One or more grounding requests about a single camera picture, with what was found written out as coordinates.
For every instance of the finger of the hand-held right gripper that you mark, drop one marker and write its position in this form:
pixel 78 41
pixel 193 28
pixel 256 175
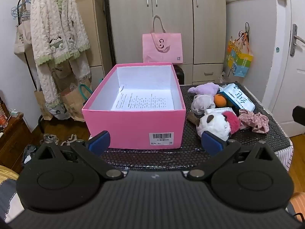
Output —
pixel 300 115

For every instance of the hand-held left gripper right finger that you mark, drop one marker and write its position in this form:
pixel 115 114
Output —
pixel 212 143

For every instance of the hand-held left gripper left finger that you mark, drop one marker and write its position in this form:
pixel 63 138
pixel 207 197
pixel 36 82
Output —
pixel 100 143

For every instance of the pink cardboard box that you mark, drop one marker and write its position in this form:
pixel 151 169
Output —
pixel 133 124

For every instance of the white blue wet wipes pack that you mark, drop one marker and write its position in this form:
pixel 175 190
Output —
pixel 238 97

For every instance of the purple plush toy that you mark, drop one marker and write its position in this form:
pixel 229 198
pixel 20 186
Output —
pixel 207 88

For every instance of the white plush toy pink hair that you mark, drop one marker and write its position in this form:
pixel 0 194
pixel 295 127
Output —
pixel 214 124

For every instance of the black bubble mat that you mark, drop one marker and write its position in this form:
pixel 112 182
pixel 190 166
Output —
pixel 238 145

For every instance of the grey sneaker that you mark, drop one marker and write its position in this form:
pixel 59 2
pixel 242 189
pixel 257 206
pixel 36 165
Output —
pixel 71 139
pixel 50 138

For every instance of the brown plush piece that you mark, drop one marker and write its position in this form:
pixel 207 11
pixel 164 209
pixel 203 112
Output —
pixel 193 119

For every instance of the white flat box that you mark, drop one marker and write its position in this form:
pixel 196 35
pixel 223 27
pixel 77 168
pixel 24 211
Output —
pixel 214 110

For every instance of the orange ball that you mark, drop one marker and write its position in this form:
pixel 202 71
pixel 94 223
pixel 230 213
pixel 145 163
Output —
pixel 219 100

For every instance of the white striped table cover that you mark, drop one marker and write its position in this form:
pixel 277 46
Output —
pixel 284 157

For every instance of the pink floral scrunchie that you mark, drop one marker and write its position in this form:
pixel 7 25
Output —
pixel 256 121

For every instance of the white printed plastic bag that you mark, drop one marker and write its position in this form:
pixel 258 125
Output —
pixel 58 112

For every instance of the printed paper sheet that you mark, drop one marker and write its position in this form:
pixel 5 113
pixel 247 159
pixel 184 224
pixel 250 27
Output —
pixel 143 100

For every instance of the white door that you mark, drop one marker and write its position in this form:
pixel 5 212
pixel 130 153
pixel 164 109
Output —
pixel 281 52

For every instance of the plain brown paper bag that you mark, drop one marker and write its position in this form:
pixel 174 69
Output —
pixel 43 105

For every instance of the teal round sticker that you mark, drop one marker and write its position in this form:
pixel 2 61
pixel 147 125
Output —
pixel 277 50

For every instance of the dark plastic bag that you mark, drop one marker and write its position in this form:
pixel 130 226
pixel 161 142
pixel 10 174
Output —
pixel 29 155

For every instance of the black suitcase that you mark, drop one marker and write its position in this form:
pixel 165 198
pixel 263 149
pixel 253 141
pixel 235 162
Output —
pixel 180 75

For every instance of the fluffy cream pajama pants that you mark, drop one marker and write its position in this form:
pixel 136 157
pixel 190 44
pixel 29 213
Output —
pixel 47 88

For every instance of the colourful gift bag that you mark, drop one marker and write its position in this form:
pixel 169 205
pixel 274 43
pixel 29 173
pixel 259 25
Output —
pixel 241 62

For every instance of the brown printed kraft bag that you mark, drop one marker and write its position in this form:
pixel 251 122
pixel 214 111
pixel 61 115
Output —
pixel 60 71

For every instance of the brown wooden nightstand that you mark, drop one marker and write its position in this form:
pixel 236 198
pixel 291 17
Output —
pixel 14 140

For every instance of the yellow grey bed quilt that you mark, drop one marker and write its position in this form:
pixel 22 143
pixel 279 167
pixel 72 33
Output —
pixel 7 183

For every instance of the pink shopping bag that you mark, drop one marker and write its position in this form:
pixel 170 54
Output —
pixel 162 47

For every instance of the fluffy cream pajama jacket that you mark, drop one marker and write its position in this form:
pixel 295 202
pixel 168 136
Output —
pixel 57 28

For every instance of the cream canvas tote bag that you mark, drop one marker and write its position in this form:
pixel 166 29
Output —
pixel 22 38

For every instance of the light wood wardrobe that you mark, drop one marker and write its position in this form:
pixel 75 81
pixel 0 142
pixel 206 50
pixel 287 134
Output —
pixel 133 16

